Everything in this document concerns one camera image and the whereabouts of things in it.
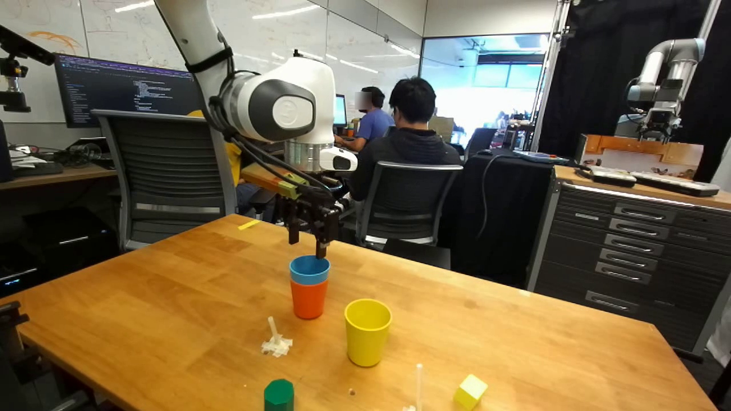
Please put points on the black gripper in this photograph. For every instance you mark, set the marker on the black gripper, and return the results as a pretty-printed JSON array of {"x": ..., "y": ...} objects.
[{"x": 311, "y": 202}]

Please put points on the blue plastic cup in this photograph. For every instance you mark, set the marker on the blue plastic cup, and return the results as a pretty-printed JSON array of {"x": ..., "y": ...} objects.
[{"x": 309, "y": 271}]

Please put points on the yellow plastic cup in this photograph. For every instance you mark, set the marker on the yellow plastic cup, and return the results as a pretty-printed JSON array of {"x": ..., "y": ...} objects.
[{"x": 369, "y": 333}]

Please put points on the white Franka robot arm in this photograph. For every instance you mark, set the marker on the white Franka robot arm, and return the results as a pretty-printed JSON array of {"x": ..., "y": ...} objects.
[{"x": 282, "y": 106}]

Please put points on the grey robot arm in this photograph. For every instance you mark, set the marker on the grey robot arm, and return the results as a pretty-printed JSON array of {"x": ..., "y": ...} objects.
[{"x": 662, "y": 68}]

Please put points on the orange plastic cup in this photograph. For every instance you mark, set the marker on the orange plastic cup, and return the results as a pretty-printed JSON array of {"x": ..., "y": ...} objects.
[{"x": 309, "y": 301}]

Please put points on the grey mesh office chair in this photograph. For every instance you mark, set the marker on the grey mesh office chair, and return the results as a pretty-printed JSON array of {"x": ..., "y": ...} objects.
[{"x": 406, "y": 207}]

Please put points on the clear plastic jack piece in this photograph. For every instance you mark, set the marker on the clear plastic jack piece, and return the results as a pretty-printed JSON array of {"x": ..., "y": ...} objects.
[
  {"x": 277, "y": 344},
  {"x": 417, "y": 388}
]

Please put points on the person in blue shirt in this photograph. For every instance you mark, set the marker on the person in blue shirt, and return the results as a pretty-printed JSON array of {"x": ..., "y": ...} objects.
[{"x": 372, "y": 122}]

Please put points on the person in black hoodie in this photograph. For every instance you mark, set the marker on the person in black hoodie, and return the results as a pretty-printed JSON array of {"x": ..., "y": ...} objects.
[{"x": 406, "y": 150}]

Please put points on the grey high-back office chair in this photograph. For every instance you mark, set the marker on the grey high-back office chair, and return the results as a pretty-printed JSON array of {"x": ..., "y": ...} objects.
[{"x": 162, "y": 175}]

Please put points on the green cylinder block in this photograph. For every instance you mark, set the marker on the green cylinder block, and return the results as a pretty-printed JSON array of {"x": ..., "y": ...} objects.
[{"x": 279, "y": 395}]

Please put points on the black covered table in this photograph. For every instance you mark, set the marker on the black covered table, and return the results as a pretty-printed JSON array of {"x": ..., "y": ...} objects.
[{"x": 498, "y": 212}]

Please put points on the yellow cube block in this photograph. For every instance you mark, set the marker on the yellow cube block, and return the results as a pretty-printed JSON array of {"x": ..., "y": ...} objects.
[{"x": 468, "y": 392}]

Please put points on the dark computer monitor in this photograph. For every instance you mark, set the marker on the dark computer monitor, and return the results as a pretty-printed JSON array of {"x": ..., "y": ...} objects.
[{"x": 115, "y": 92}]

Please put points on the black keyboard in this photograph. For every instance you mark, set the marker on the black keyboard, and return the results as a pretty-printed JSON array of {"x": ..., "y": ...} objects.
[
  {"x": 676, "y": 183},
  {"x": 607, "y": 177}
]

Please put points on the grey drawer cabinet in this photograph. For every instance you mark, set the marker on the grey drawer cabinet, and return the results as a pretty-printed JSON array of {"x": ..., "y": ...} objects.
[{"x": 640, "y": 258}]

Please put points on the orange cardboard box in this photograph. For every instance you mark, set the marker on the orange cardboard box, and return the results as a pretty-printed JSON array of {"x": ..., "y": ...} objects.
[{"x": 640, "y": 153}]

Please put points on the black camera on mount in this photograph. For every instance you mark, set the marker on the black camera on mount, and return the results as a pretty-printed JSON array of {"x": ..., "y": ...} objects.
[{"x": 14, "y": 68}]

